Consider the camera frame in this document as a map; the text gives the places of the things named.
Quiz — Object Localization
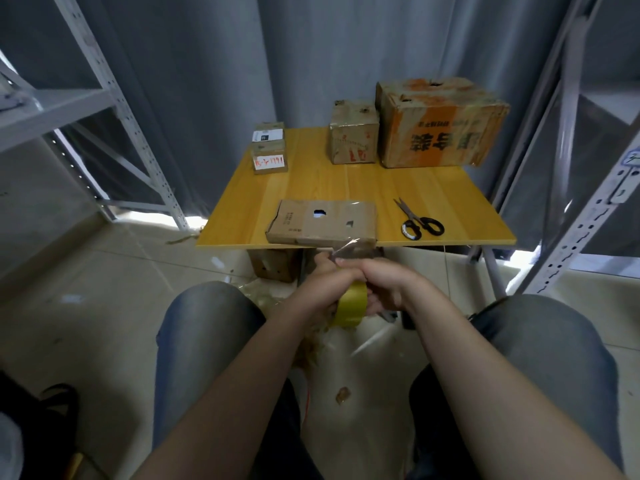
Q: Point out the person's left hand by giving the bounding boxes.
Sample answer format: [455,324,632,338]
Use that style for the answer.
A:
[280,255,368,323]

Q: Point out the person's right hand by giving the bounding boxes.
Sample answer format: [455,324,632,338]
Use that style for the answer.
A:
[360,257,442,322]

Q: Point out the yellow tape roll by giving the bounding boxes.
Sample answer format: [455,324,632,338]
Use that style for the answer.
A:
[333,279,370,332]

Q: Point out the plain brown cardboard box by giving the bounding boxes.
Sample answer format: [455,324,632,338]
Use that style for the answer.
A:
[248,247,300,284]

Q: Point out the black-handled scissors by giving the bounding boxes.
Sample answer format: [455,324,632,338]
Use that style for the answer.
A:
[393,197,447,243]

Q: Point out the small cardboard box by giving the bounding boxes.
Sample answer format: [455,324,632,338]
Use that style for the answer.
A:
[266,199,379,248]

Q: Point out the long white-labelled cardboard box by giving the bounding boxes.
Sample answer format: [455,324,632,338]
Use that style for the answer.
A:
[251,121,290,176]

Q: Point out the medium brown cardboard box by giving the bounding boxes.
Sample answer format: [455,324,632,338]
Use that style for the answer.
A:
[328,99,381,167]

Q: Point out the large orange print cardboard box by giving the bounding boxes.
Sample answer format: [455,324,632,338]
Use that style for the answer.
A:
[375,77,512,170]

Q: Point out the person's right forearm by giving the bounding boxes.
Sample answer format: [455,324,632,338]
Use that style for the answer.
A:
[405,295,626,480]

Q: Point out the person's left forearm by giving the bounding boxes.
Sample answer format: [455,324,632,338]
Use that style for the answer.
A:
[130,295,333,480]

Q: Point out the tape scraps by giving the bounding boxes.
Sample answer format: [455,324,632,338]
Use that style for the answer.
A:
[235,277,331,371]

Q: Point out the person's right leg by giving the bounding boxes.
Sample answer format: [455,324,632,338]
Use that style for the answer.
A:
[408,293,626,480]

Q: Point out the yellow wooden table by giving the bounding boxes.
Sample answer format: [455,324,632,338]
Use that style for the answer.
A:
[195,127,518,286]

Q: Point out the grey metal shelf unit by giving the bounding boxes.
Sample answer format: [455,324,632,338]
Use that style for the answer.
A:
[0,0,193,236]
[490,0,640,296]

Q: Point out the grey curtain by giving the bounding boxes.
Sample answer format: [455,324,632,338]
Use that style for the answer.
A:
[0,0,640,221]

